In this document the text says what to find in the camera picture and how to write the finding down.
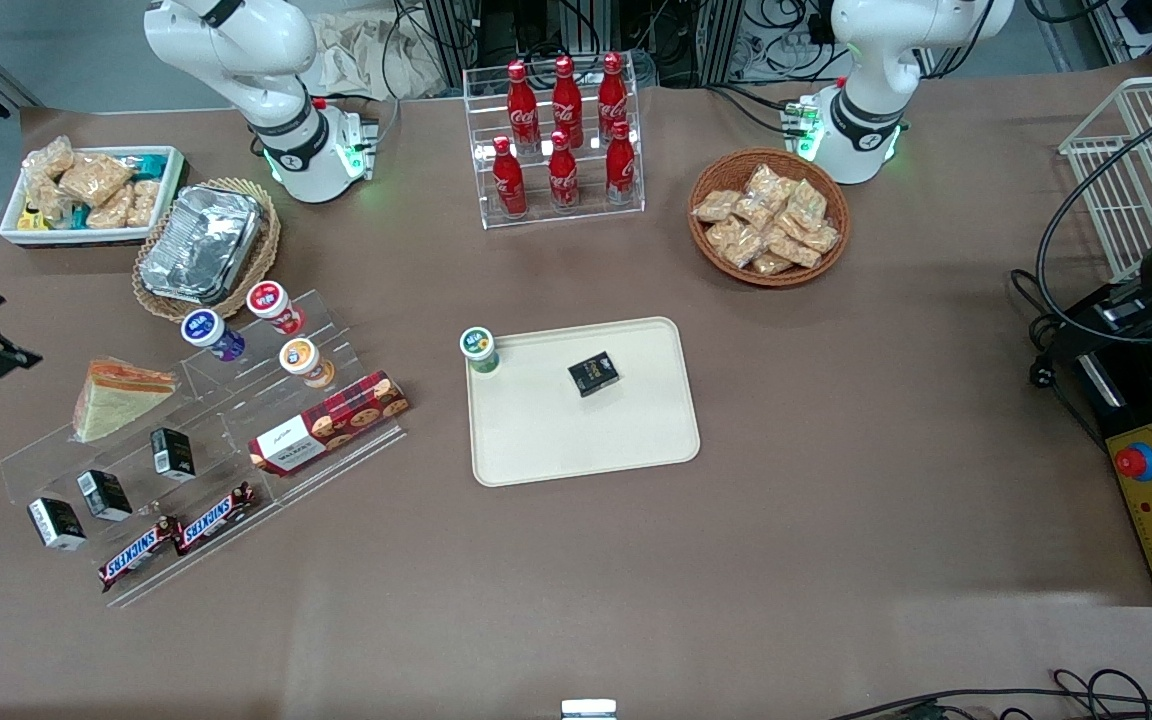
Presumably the triangle sandwich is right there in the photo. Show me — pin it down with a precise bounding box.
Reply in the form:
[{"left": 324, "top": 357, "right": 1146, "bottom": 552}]
[{"left": 71, "top": 357, "right": 179, "bottom": 444}]

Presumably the aluminium equipment rack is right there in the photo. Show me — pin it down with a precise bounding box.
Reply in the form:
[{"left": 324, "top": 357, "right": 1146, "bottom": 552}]
[{"left": 421, "top": 0, "right": 837, "bottom": 89}]

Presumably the red Coca-Cola bottle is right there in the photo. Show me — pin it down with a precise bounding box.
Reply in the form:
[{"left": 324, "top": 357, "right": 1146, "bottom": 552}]
[
  {"left": 548, "top": 130, "right": 580, "bottom": 211},
  {"left": 506, "top": 60, "right": 540, "bottom": 151},
  {"left": 492, "top": 136, "right": 527, "bottom": 218},
  {"left": 598, "top": 52, "right": 629, "bottom": 141},
  {"left": 552, "top": 55, "right": 585, "bottom": 149},
  {"left": 605, "top": 120, "right": 637, "bottom": 204}
]

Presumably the orange yogurt bottle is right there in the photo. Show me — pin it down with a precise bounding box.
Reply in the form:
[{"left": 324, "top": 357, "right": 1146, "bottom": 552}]
[{"left": 279, "top": 337, "right": 335, "bottom": 389}]

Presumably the Snickers bar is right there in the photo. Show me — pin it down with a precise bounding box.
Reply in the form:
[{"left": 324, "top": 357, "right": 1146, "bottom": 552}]
[
  {"left": 174, "top": 482, "right": 259, "bottom": 557},
  {"left": 98, "top": 516, "right": 182, "bottom": 593}
]

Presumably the beige crumpled cloth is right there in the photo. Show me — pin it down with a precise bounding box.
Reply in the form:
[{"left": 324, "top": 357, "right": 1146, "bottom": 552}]
[{"left": 311, "top": 8, "right": 447, "bottom": 99}]

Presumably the small black box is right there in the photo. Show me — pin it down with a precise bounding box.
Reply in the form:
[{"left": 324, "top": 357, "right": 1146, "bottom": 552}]
[
  {"left": 567, "top": 351, "right": 621, "bottom": 398},
  {"left": 26, "top": 497, "right": 87, "bottom": 552},
  {"left": 149, "top": 427, "right": 197, "bottom": 481},
  {"left": 76, "top": 468, "right": 134, "bottom": 523}
]

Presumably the beige plastic tray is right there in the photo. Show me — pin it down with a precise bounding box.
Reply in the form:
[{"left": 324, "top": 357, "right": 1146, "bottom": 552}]
[{"left": 464, "top": 316, "right": 702, "bottom": 488}]

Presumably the clear acrylic tiered stand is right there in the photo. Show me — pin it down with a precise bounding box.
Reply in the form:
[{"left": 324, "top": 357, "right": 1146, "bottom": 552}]
[{"left": 0, "top": 288, "right": 407, "bottom": 609}]

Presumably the clear acrylic bottle rack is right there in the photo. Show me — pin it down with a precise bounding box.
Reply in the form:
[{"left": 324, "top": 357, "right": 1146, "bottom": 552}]
[{"left": 463, "top": 62, "right": 645, "bottom": 231}]

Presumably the red plaid cookie box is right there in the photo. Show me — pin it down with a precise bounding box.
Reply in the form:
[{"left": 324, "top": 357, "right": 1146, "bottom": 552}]
[{"left": 248, "top": 370, "right": 410, "bottom": 477}]

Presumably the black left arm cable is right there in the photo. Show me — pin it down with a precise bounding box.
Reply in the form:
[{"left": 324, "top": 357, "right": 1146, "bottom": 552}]
[{"left": 1035, "top": 90, "right": 1152, "bottom": 347}]

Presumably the green yogurt bottle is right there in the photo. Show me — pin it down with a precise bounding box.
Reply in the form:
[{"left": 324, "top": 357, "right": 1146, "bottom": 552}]
[{"left": 459, "top": 326, "right": 500, "bottom": 375}]

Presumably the white wire basket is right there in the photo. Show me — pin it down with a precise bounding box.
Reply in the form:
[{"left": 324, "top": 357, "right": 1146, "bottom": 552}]
[{"left": 1058, "top": 72, "right": 1152, "bottom": 283}]

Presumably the oval wicker basket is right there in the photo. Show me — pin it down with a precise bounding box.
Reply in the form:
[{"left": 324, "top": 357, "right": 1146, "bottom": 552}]
[{"left": 132, "top": 177, "right": 282, "bottom": 323}]

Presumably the purple yogurt bottle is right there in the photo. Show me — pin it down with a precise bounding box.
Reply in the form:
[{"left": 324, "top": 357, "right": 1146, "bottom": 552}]
[{"left": 181, "top": 308, "right": 247, "bottom": 363}]

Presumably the white rectangular bin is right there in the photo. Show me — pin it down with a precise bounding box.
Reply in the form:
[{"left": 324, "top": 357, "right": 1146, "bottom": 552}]
[{"left": 0, "top": 145, "right": 187, "bottom": 249}]

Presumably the black machine yellow panel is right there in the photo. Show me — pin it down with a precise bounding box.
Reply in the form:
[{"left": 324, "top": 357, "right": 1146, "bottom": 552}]
[{"left": 1074, "top": 320, "right": 1152, "bottom": 607}]

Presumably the red yogurt bottle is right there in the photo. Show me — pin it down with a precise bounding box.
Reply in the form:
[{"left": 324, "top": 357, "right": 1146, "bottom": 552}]
[{"left": 246, "top": 280, "right": 305, "bottom": 336}]

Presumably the round wicker basket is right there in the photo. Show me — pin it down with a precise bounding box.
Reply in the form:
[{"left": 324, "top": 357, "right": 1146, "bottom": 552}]
[{"left": 688, "top": 148, "right": 851, "bottom": 289}]

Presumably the black base cable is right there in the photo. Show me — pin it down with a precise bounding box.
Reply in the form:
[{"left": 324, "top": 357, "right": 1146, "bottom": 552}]
[{"left": 701, "top": 82, "right": 807, "bottom": 136}]

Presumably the grey aluminium frame bar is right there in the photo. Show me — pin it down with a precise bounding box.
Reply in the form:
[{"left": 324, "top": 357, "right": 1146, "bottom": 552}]
[{"left": 0, "top": 50, "right": 45, "bottom": 119}]

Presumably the black power cable with plug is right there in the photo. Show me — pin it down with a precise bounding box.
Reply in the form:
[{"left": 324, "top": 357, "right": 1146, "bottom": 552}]
[{"left": 1011, "top": 268, "right": 1102, "bottom": 441}]

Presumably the foil food container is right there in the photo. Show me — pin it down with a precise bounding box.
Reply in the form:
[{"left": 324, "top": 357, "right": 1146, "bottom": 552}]
[{"left": 139, "top": 183, "right": 269, "bottom": 307}]

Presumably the long black cable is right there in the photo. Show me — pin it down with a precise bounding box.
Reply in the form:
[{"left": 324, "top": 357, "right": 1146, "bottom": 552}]
[{"left": 826, "top": 668, "right": 1152, "bottom": 720}]

